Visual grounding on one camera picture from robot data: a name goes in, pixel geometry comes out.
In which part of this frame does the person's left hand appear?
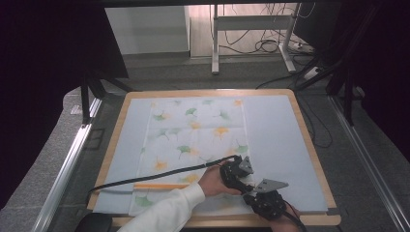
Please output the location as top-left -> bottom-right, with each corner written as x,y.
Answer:
197,163 -> 244,198

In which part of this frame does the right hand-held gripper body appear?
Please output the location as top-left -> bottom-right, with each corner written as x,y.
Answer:
242,178 -> 290,221

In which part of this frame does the person's right hand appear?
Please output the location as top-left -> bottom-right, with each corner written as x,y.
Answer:
268,207 -> 304,232

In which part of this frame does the right hand-held gripper black cable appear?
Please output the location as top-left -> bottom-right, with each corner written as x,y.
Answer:
282,199 -> 308,232

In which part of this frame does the black curtain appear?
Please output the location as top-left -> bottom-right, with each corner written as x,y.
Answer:
293,0 -> 410,166
0,0 -> 131,211

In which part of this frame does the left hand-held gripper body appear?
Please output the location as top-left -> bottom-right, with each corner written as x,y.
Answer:
220,155 -> 255,195

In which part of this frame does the white power strip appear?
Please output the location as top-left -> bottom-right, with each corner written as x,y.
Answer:
288,42 -> 315,54
303,66 -> 323,81

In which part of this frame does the black metal stand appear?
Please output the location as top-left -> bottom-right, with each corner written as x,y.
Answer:
79,68 -> 137,126
294,3 -> 383,128

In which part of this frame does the white metal desk frame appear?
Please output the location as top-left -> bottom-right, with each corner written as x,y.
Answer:
211,3 -> 301,75

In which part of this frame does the white leaf-print cloth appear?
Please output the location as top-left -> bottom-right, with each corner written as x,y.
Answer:
129,98 -> 256,218

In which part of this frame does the dark floor socket cover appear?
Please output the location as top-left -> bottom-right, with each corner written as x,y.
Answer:
84,128 -> 106,151

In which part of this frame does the aluminium floor rail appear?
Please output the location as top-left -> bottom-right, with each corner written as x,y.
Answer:
31,98 -> 104,232
328,95 -> 410,232

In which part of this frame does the tangle of black floor cables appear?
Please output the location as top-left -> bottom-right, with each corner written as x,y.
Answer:
221,3 -> 318,56

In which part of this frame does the hand-held gripper black cable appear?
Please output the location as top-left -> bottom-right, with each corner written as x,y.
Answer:
282,199 -> 308,232
85,154 -> 243,202

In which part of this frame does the left hand-held gripper black cable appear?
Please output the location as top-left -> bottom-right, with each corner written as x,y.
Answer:
85,154 -> 243,202

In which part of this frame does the black floor cable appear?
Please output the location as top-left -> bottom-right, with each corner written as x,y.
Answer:
295,92 -> 335,150

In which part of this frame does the white cabinet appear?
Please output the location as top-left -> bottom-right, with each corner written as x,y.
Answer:
105,5 -> 191,56

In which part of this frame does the dark round object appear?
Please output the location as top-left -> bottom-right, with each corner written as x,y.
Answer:
74,212 -> 114,232

